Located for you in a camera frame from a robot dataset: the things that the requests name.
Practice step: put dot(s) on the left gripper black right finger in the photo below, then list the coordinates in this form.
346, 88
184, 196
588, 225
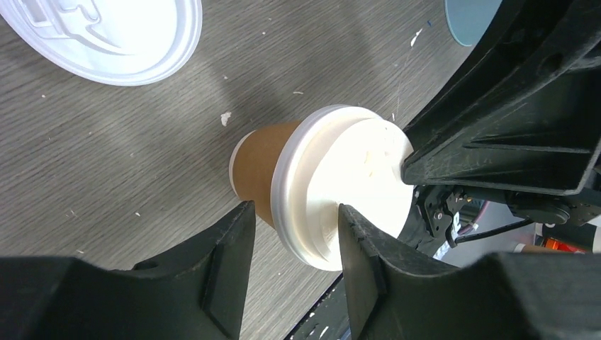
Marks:
394, 291

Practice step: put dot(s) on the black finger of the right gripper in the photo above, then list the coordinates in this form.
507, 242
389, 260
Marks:
522, 113

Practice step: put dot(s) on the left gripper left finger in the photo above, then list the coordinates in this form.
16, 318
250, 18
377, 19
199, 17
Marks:
197, 289

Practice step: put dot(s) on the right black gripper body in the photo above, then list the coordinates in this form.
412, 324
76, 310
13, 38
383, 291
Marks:
563, 219

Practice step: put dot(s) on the white plastic cup lid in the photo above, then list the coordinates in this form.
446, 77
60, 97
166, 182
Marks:
119, 43

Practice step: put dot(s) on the blue straw holder cup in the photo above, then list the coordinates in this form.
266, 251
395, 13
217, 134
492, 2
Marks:
467, 20

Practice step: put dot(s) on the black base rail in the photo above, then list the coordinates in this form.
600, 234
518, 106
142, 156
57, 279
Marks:
328, 318

